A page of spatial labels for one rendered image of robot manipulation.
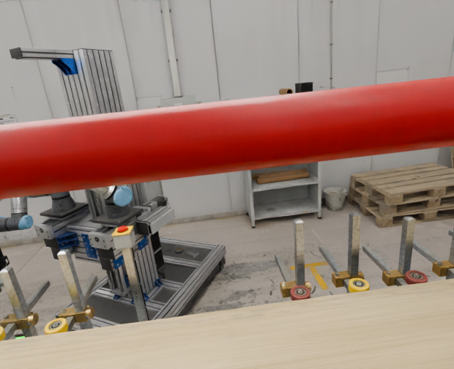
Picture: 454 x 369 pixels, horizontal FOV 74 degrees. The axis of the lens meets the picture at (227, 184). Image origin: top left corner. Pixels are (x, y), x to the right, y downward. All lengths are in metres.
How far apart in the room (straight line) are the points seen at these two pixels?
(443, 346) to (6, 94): 4.33
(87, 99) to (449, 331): 2.09
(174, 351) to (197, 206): 3.09
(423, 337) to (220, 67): 3.30
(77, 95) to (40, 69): 2.04
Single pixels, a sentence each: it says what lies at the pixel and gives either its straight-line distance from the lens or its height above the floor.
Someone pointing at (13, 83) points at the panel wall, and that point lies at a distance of 4.34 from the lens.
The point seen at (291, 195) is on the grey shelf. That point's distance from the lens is 4.28.
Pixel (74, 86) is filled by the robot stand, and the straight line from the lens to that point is 2.19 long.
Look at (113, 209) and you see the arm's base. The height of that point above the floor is 1.10.
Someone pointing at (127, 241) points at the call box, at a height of 1.18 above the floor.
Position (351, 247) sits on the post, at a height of 1.01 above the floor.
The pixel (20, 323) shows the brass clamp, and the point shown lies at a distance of 1.71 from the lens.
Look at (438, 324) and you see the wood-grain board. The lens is 1.35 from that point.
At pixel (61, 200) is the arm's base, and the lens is 2.33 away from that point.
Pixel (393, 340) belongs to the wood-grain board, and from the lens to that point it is 1.24.
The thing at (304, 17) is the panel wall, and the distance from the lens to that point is 4.13.
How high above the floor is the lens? 1.75
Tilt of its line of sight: 18 degrees down
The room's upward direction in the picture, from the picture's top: 6 degrees counter-clockwise
